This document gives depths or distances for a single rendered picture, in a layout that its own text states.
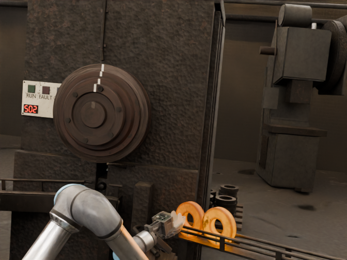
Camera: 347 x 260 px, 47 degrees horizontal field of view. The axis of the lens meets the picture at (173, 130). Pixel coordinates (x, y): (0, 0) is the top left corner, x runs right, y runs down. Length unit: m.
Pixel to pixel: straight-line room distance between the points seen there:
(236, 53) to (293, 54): 2.23
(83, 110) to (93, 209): 0.69
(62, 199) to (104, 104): 0.61
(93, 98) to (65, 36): 0.45
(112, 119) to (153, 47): 0.44
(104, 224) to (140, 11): 1.15
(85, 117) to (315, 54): 4.57
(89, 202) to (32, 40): 1.18
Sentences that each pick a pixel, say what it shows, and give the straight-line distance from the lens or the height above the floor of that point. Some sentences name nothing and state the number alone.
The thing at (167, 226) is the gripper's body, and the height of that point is 0.72.
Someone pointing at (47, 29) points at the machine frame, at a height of 1.51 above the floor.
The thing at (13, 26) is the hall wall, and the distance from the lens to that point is 9.29.
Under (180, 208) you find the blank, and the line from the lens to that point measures 1.80.
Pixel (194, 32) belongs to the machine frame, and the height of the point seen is 1.54.
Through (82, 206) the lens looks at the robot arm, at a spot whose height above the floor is 0.88.
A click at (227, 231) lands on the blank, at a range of 1.66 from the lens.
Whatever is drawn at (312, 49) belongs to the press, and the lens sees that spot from 6.02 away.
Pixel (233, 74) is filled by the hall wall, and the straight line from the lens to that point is 7.94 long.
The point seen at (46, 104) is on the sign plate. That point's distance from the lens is 2.19.
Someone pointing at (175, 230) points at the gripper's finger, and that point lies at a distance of 1.67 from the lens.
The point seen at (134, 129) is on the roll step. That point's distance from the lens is 1.87.
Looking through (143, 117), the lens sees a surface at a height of 1.12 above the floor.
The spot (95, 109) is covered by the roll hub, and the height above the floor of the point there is 1.14.
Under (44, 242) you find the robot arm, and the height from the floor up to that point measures 0.74.
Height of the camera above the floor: 1.25
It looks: 6 degrees down
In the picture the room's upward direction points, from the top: 5 degrees clockwise
